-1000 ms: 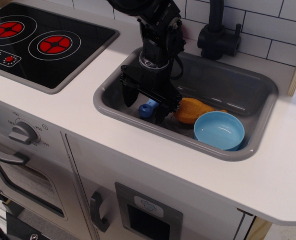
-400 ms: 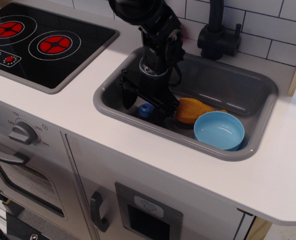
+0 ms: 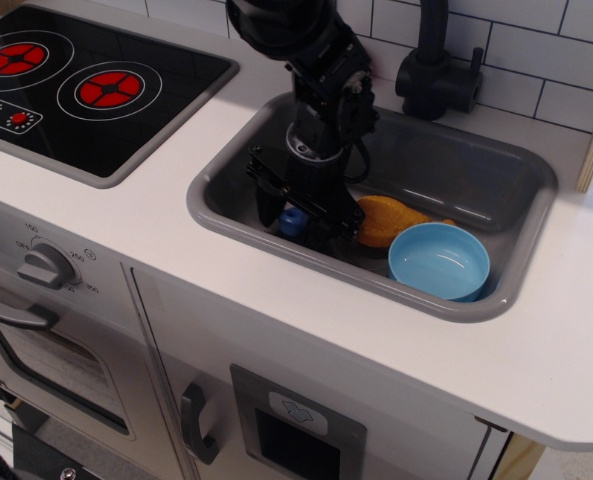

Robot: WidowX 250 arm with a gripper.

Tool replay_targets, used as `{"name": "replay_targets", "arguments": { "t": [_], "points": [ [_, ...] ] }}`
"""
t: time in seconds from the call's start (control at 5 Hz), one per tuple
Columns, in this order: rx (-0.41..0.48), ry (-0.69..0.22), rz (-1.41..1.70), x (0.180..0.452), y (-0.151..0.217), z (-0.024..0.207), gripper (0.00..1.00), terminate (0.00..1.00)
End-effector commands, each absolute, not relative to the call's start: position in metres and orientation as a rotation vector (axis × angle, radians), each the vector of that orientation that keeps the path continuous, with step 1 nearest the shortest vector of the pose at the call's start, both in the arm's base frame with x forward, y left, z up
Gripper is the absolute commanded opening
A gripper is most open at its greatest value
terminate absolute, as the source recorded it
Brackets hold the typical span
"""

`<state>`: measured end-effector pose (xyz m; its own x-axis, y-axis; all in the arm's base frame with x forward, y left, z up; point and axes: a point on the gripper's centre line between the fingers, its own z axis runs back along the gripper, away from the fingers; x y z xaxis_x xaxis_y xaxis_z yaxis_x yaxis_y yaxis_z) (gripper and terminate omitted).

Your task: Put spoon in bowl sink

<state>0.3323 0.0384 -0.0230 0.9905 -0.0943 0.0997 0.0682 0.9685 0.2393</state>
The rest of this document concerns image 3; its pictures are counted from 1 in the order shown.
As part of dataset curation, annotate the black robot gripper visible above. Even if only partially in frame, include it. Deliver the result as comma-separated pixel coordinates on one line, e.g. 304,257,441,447
247,127,366,256

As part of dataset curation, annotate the blue and grey toy spoon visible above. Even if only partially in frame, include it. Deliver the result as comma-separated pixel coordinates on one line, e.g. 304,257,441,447
278,207,309,237

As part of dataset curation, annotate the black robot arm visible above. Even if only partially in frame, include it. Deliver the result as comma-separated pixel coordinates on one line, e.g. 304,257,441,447
226,1,379,251

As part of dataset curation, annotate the grey toy sink basin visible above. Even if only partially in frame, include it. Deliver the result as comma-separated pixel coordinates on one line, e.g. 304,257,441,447
187,93,557,322

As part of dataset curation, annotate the light blue plastic bowl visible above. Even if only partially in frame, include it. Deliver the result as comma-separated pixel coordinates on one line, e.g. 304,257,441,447
388,222,491,302

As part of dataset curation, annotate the orange toy chicken drumstick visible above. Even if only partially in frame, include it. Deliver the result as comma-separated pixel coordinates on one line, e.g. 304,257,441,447
356,195,433,249

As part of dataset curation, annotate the dark grey toy faucet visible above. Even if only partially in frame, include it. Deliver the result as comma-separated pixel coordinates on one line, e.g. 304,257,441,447
395,0,484,121

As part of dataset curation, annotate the grey dispenser panel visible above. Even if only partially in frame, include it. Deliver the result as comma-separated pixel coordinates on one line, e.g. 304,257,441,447
230,364,367,480

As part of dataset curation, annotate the black toy stove top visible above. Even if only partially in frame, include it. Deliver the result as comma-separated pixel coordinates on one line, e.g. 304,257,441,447
0,5,239,189

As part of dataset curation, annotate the grey oven knob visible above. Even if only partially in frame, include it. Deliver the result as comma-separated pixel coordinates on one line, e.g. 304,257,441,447
17,243,77,290

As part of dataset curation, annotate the toy oven door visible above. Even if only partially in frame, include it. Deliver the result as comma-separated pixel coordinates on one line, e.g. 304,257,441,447
0,305,184,479

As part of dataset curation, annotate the black cable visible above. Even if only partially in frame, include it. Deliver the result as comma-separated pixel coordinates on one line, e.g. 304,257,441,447
343,137,372,184

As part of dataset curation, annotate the grey cabinet door handle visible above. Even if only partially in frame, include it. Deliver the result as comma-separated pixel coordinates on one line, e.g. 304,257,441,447
180,383,220,465

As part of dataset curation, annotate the grey oven door handle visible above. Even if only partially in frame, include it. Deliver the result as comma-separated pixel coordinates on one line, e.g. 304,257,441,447
0,301,60,331

